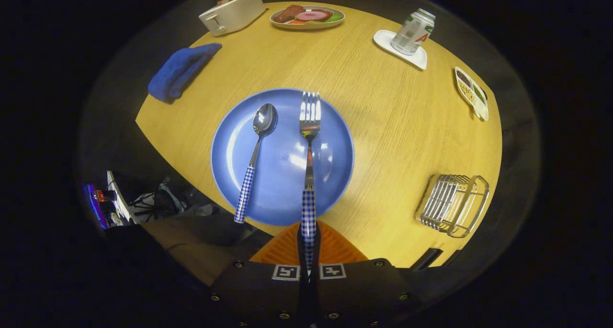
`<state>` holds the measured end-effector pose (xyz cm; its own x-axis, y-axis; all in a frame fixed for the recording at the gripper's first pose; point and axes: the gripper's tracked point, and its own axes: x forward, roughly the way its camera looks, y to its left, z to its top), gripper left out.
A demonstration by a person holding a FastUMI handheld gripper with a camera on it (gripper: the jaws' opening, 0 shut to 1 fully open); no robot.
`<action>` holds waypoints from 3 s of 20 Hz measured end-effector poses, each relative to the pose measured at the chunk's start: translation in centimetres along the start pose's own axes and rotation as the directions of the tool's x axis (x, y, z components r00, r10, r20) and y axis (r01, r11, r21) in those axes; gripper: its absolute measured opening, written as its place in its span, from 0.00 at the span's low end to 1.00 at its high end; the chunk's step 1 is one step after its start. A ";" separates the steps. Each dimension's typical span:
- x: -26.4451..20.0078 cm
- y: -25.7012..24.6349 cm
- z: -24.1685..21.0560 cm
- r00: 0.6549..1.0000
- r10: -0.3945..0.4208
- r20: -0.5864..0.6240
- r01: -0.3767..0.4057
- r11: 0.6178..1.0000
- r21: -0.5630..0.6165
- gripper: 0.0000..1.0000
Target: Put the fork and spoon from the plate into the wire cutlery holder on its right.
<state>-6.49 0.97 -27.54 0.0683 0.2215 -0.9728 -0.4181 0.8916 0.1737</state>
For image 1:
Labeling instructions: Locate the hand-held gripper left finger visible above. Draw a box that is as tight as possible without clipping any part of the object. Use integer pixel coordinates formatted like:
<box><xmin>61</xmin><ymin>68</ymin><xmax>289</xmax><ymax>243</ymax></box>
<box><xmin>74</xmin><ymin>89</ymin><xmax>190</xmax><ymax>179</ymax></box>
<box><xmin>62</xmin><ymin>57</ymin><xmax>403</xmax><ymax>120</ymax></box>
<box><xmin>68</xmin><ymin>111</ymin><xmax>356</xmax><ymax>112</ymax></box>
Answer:
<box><xmin>211</xmin><ymin>221</ymin><xmax>309</xmax><ymax>328</ymax></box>

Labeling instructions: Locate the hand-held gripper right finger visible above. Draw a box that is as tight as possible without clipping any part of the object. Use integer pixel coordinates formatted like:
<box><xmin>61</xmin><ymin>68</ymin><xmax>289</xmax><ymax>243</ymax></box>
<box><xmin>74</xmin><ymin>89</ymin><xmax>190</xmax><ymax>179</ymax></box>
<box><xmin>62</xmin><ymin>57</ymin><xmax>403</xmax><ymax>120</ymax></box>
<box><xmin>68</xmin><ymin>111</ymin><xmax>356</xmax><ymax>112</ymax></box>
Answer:
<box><xmin>309</xmin><ymin>220</ymin><xmax>422</xmax><ymax>328</ymax></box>

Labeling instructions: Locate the checkered handle spoon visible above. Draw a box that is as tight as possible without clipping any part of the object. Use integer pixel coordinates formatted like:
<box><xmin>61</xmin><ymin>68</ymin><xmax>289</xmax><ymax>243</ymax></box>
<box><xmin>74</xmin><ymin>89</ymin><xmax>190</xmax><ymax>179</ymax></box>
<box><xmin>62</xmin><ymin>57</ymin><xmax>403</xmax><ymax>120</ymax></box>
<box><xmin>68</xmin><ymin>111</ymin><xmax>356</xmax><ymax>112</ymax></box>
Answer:
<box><xmin>234</xmin><ymin>103</ymin><xmax>278</xmax><ymax>224</ymax></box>

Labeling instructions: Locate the checkered handle fork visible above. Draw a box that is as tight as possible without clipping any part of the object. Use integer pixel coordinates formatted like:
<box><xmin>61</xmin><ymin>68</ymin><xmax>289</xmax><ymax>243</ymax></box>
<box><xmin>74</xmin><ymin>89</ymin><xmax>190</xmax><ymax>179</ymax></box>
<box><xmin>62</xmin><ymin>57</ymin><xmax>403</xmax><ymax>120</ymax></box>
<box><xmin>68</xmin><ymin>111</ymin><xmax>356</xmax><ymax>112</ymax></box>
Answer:
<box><xmin>299</xmin><ymin>91</ymin><xmax>322</xmax><ymax>271</ymax></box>

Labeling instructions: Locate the black bar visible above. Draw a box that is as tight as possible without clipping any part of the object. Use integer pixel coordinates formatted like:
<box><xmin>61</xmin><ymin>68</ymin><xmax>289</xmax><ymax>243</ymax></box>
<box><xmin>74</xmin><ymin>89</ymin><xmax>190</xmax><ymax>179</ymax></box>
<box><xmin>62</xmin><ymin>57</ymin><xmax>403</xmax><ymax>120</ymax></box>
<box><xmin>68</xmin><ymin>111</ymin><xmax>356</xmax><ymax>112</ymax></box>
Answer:
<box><xmin>409</xmin><ymin>248</ymin><xmax>463</xmax><ymax>271</ymax></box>

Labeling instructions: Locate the blue round plate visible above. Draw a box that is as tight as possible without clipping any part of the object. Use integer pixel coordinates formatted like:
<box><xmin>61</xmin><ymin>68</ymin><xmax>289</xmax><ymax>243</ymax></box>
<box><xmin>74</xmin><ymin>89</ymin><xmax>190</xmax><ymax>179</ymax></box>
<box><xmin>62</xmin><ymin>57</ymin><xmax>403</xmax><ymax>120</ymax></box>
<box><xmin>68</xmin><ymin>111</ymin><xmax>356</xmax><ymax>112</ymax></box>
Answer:
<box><xmin>211</xmin><ymin>88</ymin><xmax>355</xmax><ymax>226</ymax></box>

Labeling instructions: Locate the white flat panel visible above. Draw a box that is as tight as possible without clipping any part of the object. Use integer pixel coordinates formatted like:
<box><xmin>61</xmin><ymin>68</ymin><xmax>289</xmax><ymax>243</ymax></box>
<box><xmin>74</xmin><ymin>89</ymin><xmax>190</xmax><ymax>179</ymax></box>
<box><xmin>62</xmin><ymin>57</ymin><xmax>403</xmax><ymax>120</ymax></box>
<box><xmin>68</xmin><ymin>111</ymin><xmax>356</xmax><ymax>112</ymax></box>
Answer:
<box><xmin>106</xmin><ymin>171</ymin><xmax>137</xmax><ymax>226</ymax></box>

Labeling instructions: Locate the purple lit monitor screen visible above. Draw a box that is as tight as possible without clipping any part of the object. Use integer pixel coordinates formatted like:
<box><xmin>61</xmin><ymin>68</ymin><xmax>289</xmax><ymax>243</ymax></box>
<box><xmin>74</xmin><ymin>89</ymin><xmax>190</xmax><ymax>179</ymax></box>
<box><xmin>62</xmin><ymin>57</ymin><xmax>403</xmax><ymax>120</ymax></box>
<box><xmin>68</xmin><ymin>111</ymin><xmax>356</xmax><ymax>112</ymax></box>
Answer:
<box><xmin>81</xmin><ymin>183</ymin><xmax>110</xmax><ymax>230</ymax></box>

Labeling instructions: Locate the white divided condiment dish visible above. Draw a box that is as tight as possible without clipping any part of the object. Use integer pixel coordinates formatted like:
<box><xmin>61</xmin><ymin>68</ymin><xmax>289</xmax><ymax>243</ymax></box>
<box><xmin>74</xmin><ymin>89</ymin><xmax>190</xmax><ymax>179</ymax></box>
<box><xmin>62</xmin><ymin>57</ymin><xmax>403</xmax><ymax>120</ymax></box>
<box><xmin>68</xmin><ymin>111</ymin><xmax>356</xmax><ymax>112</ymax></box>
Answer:
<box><xmin>454</xmin><ymin>67</ymin><xmax>490</xmax><ymax>122</ymax></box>

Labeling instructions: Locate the blue folded cloth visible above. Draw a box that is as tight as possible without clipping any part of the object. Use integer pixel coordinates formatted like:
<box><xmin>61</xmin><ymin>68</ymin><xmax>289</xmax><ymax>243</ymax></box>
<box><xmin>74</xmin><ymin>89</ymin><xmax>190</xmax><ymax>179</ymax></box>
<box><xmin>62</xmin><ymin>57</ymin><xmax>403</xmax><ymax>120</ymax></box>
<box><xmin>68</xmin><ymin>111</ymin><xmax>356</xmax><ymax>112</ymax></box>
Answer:
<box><xmin>148</xmin><ymin>43</ymin><xmax>223</xmax><ymax>103</ymax></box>

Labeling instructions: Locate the white coaster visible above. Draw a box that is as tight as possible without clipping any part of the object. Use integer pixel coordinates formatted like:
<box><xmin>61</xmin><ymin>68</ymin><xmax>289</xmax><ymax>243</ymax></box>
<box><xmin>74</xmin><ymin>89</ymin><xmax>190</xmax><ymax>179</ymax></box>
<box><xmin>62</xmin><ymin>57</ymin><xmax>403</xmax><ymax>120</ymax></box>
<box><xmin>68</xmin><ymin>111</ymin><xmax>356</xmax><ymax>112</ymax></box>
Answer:
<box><xmin>373</xmin><ymin>29</ymin><xmax>428</xmax><ymax>70</ymax></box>

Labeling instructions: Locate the white oval food plate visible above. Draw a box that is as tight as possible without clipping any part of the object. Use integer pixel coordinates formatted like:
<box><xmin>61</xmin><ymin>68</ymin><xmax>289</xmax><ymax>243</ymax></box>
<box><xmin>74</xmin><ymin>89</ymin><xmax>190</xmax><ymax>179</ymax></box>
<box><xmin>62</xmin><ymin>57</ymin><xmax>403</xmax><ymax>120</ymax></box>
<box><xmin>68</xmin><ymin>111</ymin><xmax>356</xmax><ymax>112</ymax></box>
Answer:
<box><xmin>270</xmin><ymin>4</ymin><xmax>346</xmax><ymax>30</ymax></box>

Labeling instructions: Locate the white toaster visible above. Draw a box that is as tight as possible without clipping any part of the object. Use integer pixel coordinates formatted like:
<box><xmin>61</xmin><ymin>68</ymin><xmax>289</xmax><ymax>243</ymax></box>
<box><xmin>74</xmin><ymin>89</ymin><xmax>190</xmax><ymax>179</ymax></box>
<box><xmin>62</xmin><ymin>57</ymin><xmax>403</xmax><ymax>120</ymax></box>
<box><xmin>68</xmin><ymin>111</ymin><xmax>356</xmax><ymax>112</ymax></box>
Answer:
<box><xmin>198</xmin><ymin>0</ymin><xmax>266</xmax><ymax>37</ymax></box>

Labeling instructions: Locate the brown meat slice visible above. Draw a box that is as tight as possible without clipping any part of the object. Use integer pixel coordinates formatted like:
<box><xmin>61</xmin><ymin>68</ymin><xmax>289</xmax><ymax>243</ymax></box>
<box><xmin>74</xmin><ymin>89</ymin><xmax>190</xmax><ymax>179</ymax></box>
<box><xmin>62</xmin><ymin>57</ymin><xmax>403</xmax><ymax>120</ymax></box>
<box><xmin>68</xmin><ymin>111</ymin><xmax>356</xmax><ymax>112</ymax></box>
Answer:
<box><xmin>274</xmin><ymin>5</ymin><xmax>306</xmax><ymax>23</ymax></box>

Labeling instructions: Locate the pink ham slice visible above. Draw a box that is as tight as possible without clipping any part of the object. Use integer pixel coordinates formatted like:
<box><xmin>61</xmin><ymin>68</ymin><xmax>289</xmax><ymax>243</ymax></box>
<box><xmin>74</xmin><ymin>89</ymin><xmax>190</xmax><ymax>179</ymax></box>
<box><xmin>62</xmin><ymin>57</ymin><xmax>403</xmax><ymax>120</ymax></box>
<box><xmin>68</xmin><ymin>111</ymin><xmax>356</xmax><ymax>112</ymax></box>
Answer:
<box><xmin>295</xmin><ymin>10</ymin><xmax>333</xmax><ymax>23</ymax></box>

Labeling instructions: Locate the metal wire rack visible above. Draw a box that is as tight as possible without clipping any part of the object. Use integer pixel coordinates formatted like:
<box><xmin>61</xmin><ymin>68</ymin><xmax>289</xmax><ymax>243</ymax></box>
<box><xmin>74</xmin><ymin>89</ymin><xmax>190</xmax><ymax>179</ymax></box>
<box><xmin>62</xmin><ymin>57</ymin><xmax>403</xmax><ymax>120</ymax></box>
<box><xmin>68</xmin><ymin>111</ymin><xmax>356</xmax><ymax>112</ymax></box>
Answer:
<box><xmin>414</xmin><ymin>174</ymin><xmax>490</xmax><ymax>238</ymax></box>

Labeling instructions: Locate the tangle of cables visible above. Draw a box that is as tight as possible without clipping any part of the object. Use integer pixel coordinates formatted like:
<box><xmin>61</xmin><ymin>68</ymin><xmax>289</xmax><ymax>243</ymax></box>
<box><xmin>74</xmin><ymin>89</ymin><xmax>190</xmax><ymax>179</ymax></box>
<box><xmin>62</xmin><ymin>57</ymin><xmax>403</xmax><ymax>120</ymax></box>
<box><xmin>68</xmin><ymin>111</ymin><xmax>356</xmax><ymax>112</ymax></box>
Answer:
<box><xmin>129</xmin><ymin>182</ymin><xmax>192</xmax><ymax>221</ymax></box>

